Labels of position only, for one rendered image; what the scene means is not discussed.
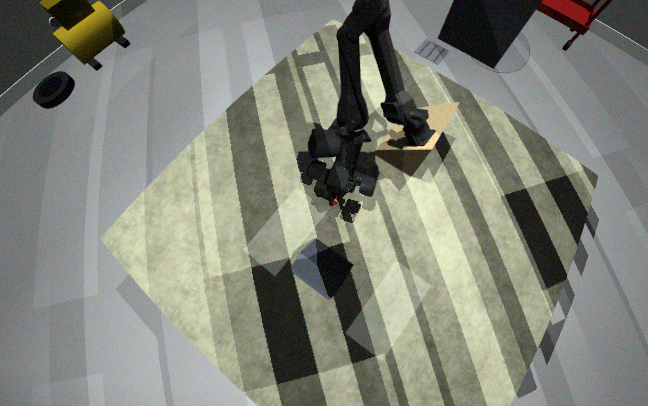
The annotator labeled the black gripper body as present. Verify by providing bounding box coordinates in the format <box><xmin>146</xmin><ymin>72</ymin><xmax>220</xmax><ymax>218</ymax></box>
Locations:
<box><xmin>306</xmin><ymin>154</ymin><xmax>377</xmax><ymax>197</ymax></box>

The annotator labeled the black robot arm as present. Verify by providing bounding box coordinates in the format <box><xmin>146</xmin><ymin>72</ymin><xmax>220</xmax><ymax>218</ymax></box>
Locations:
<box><xmin>308</xmin><ymin>0</ymin><xmax>436</xmax><ymax>195</ymax></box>

